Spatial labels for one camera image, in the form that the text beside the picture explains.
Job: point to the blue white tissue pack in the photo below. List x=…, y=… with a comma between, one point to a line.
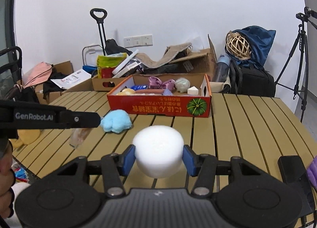
x=139, y=87

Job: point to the purple satin bow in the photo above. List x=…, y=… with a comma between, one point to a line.
x=156, y=83

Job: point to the clear snack packet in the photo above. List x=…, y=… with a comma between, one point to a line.
x=78, y=136

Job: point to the yellow mug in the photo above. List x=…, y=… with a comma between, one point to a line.
x=25, y=137

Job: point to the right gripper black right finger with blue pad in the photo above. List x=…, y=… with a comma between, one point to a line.
x=205, y=167

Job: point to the iridescent crumpled plastic ball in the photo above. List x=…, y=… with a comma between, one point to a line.
x=182, y=85

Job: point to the yellow plush toy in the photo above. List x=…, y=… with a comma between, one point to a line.
x=126, y=92

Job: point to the light blue plush toy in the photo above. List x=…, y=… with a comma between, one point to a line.
x=116, y=121

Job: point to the blue lid water bottle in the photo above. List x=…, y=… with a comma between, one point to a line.
x=222, y=68

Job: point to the black tripod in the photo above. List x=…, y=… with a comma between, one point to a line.
x=300, y=88

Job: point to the white wall socket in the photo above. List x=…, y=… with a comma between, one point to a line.
x=138, y=41

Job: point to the yellow green snack bag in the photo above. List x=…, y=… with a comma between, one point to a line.
x=106, y=64

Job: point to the small brown cardboard box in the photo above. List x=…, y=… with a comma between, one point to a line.
x=105, y=84

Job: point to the white foam cylinder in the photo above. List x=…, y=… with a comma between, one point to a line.
x=158, y=151

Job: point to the large brown cardboard box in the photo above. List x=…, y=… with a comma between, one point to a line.
x=202, y=62

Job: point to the orange kitchen sponge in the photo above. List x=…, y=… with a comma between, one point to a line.
x=150, y=91

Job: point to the black trolley handle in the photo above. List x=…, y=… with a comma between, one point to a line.
x=99, y=15

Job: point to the dark blue fabric bag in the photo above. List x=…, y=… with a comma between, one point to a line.
x=260, y=40

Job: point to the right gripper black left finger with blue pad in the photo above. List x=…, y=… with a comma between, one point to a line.
x=111, y=167

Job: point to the woven rattan ball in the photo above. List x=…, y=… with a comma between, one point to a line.
x=238, y=46

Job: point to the white printed paper sheet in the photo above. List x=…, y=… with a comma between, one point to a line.
x=72, y=80

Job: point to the white flat board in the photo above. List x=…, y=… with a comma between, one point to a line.
x=124, y=62

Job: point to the black tablet on table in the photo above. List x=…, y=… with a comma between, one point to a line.
x=294, y=174

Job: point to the white wedge makeup sponge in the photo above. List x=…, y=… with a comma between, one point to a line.
x=193, y=91

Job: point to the person's left hand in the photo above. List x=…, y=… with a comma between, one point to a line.
x=8, y=179

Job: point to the lilac woven fabric pouch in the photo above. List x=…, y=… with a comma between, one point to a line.
x=167, y=92

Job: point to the black suitcase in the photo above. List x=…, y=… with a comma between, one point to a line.
x=251, y=81

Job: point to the red pumpkin cardboard box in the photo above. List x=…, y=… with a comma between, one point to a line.
x=180, y=104

